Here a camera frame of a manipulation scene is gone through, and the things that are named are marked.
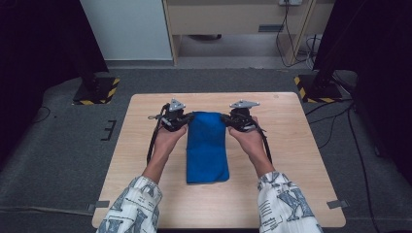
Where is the black hanging cable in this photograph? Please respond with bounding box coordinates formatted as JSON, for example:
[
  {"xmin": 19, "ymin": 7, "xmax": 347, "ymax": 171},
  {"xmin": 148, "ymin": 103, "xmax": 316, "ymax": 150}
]
[{"xmin": 274, "ymin": 3, "xmax": 322, "ymax": 70}]

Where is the long black floor cable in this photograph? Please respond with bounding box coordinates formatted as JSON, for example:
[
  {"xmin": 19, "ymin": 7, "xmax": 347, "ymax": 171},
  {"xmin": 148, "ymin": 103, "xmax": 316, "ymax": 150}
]
[{"xmin": 346, "ymin": 105, "xmax": 383, "ymax": 233}]

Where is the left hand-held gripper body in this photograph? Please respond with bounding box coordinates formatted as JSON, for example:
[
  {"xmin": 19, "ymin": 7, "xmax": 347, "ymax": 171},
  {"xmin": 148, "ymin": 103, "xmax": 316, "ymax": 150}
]
[{"xmin": 147, "ymin": 97, "xmax": 189, "ymax": 133}]

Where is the light wooden cabinet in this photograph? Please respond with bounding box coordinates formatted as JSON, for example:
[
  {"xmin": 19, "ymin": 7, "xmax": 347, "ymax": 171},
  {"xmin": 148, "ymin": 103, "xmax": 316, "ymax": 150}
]
[{"xmin": 161, "ymin": 0, "xmax": 336, "ymax": 67}]

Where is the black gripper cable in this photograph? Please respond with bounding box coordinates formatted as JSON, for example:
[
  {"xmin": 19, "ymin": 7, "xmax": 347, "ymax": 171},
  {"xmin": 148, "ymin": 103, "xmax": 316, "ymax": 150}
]
[
  {"xmin": 254, "ymin": 120, "xmax": 274, "ymax": 165},
  {"xmin": 146, "ymin": 102, "xmax": 172, "ymax": 167}
]

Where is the white panel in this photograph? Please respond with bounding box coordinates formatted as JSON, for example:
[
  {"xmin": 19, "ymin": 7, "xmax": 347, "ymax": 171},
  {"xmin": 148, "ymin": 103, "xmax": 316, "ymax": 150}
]
[{"xmin": 80, "ymin": 0, "xmax": 174, "ymax": 62}]

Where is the thin black floor cable loop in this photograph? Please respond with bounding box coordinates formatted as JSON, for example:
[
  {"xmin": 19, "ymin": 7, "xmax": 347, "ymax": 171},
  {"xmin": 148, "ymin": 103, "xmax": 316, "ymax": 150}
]
[{"xmin": 30, "ymin": 105, "xmax": 52, "ymax": 125}]

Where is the person's left hand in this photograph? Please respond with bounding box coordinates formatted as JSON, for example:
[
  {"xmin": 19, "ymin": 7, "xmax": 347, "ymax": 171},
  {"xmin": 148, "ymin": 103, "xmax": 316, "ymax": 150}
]
[{"xmin": 153, "ymin": 123, "xmax": 189, "ymax": 164}]

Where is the grey floor cable strip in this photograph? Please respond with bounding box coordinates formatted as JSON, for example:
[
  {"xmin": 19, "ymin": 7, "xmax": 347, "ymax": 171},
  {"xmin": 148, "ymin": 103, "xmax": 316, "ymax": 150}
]
[{"xmin": 0, "ymin": 205, "xmax": 95, "ymax": 217}]

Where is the dark curtain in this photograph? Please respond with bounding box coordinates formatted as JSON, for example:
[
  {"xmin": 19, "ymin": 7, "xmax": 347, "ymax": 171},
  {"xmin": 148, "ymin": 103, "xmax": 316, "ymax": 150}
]
[
  {"xmin": 0, "ymin": 0, "xmax": 110, "ymax": 164},
  {"xmin": 312, "ymin": 0, "xmax": 412, "ymax": 179}
]

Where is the grey tape piece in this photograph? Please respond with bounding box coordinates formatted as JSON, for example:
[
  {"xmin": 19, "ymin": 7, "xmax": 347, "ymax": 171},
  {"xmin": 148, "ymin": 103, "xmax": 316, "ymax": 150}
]
[
  {"xmin": 86, "ymin": 200, "xmax": 112, "ymax": 214},
  {"xmin": 326, "ymin": 199, "xmax": 351, "ymax": 210}
]

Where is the person's right hand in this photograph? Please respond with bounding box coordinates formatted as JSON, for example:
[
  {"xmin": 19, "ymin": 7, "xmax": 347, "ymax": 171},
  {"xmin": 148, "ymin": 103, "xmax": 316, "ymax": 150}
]
[{"xmin": 226, "ymin": 116, "xmax": 270, "ymax": 164}]

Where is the blue cloth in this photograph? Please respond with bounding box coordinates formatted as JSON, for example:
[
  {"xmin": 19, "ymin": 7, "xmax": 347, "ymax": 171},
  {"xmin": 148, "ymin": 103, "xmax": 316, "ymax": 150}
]
[{"xmin": 185, "ymin": 111, "xmax": 231, "ymax": 185}]

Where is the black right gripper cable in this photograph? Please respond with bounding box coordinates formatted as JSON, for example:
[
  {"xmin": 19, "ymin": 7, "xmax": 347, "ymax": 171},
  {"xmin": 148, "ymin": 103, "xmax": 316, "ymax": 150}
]
[{"xmin": 254, "ymin": 120, "xmax": 274, "ymax": 165}]

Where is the black stand with striped base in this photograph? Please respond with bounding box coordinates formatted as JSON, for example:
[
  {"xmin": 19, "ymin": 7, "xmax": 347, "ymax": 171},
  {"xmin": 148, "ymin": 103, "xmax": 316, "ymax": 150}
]
[
  {"xmin": 72, "ymin": 66, "xmax": 121, "ymax": 106},
  {"xmin": 292, "ymin": 61, "xmax": 345, "ymax": 104}
]

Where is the black floor tape mark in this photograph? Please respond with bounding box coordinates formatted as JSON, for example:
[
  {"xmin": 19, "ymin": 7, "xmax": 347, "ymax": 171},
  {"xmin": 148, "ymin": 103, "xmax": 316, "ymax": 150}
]
[{"xmin": 99, "ymin": 118, "xmax": 118, "ymax": 142}]

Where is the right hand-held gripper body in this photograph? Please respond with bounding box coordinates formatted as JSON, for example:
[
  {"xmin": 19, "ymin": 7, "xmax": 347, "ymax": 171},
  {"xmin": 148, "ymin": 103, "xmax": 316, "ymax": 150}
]
[{"xmin": 228, "ymin": 99, "xmax": 268, "ymax": 134}]

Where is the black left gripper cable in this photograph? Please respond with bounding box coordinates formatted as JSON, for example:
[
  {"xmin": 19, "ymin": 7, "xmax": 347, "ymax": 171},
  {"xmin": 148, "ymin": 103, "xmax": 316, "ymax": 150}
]
[{"xmin": 146, "ymin": 102, "xmax": 172, "ymax": 167}]

